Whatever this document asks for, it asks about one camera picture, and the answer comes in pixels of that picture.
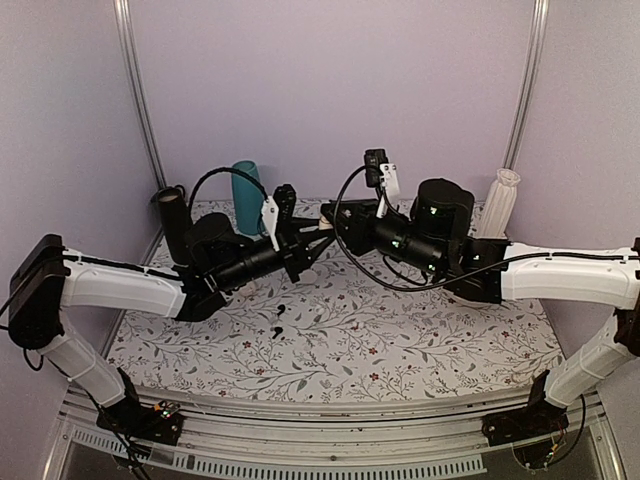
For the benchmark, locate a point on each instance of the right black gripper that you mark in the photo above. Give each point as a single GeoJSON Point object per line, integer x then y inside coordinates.
{"type": "Point", "coordinates": [356, 233]}

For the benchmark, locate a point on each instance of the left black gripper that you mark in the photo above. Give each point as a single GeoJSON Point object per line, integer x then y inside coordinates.
{"type": "Point", "coordinates": [295, 252]}

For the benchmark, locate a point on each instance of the beige earbud charging case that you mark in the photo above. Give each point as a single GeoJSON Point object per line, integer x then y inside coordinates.
{"type": "Point", "coordinates": [324, 223]}

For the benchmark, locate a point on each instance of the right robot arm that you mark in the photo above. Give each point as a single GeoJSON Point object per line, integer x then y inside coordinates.
{"type": "Point", "coordinates": [497, 270]}

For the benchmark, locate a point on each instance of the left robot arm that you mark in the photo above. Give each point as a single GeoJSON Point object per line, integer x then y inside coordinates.
{"type": "Point", "coordinates": [218, 261]}

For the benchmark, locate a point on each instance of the white oval earbud case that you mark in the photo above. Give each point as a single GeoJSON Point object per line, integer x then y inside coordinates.
{"type": "Point", "coordinates": [308, 277]}

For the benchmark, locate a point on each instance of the teal cylindrical cup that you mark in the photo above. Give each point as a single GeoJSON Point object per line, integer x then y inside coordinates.
{"type": "Point", "coordinates": [248, 201]}

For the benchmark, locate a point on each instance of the floral patterned table mat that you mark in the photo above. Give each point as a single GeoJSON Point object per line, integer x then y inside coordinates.
{"type": "Point", "coordinates": [345, 339]}

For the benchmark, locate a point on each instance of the black cylindrical cup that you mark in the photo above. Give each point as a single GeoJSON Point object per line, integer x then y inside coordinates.
{"type": "Point", "coordinates": [175, 220]}

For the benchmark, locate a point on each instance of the white pleated vase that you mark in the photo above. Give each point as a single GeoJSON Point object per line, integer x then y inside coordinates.
{"type": "Point", "coordinates": [499, 204]}

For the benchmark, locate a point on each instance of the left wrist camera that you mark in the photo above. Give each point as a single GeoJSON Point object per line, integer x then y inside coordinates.
{"type": "Point", "coordinates": [277, 213]}

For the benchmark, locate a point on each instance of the front aluminium rail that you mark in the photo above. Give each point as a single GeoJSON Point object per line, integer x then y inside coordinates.
{"type": "Point", "coordinates": [416, 439]}

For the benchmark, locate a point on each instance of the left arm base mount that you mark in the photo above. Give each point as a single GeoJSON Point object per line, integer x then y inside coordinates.
{"type": "Point", "coordinates": [145, 422]}

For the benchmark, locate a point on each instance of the right aluminium frame post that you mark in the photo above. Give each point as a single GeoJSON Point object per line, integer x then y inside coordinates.
{"type": "Point", "coordinates": [531, 68]}

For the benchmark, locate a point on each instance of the aluminium frame post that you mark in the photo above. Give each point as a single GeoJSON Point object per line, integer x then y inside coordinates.
{"type": "Point", "coordinates": [126, 35]}
{"type": "Point", "coordinates": [531, 68]}

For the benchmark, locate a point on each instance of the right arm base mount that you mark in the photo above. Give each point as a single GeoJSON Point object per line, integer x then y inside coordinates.
{"type": "Point", "coordinates": [523, 423]}

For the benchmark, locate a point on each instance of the left aluminium frame post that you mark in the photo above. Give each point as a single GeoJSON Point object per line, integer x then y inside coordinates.
{"type": "Point", "coordinates": [126, 35]}

